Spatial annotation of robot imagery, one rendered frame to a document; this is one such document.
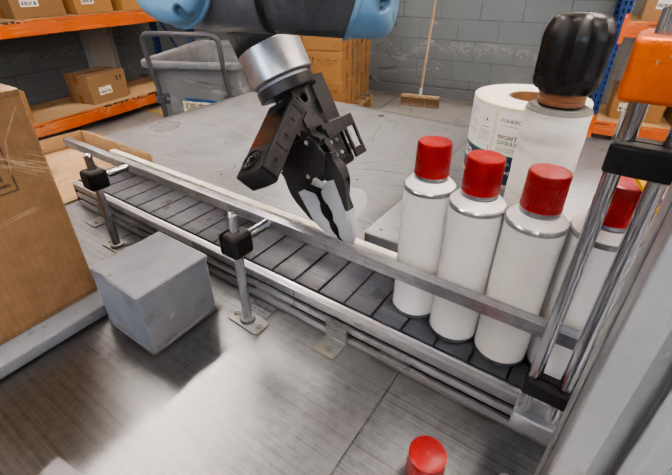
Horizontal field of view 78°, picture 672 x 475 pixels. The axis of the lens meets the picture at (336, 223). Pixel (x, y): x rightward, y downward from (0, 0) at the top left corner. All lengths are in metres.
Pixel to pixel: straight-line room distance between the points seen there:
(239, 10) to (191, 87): 2.20
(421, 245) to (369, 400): 0.18
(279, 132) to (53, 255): 0.32
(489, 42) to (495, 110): 4.05
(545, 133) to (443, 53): 4.33
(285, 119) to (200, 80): 2.09
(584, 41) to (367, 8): 0.32
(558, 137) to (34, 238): 0.66
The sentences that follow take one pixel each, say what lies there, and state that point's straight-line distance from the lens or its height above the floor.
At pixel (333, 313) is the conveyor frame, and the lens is 0.51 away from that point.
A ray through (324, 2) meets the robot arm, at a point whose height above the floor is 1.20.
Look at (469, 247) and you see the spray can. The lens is 0.40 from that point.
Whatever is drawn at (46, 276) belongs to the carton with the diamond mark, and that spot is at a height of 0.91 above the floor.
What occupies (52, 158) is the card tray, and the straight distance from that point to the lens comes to 1.22.
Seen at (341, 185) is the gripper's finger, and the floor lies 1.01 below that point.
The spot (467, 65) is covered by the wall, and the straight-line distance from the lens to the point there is 4.89.
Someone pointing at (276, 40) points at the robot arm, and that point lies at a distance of 0.49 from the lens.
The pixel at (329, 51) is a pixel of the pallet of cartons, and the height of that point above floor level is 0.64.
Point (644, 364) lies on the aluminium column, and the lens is 0.25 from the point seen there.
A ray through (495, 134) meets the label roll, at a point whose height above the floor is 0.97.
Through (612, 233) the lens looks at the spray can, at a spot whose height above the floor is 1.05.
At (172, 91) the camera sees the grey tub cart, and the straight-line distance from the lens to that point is 2.65.
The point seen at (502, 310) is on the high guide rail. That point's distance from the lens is 0.41.
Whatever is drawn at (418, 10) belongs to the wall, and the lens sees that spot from 4.97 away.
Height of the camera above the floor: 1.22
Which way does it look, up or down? 31 degrees down
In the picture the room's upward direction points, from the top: straight up
